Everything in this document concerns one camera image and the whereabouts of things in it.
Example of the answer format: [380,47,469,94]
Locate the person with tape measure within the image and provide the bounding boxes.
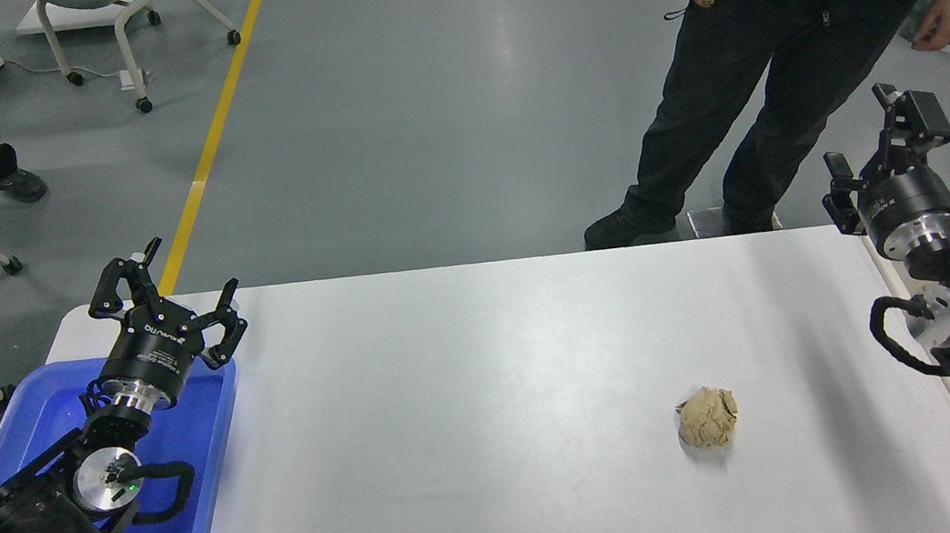
[552,0,950,255]

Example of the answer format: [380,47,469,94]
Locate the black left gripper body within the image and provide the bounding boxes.
[96,294,214,409]

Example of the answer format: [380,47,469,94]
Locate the white chair on casters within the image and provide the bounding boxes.
[32,0,250,126]

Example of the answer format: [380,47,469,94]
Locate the crumpled tan paper ball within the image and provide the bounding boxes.
[673,383,743,451]

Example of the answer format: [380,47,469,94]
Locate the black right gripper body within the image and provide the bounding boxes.
[854,166,950,246]

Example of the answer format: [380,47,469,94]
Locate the grey metal floor plate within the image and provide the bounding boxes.
[686,199,783,242]

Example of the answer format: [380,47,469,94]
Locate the flat white floor board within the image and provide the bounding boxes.
[11,0,164,39]

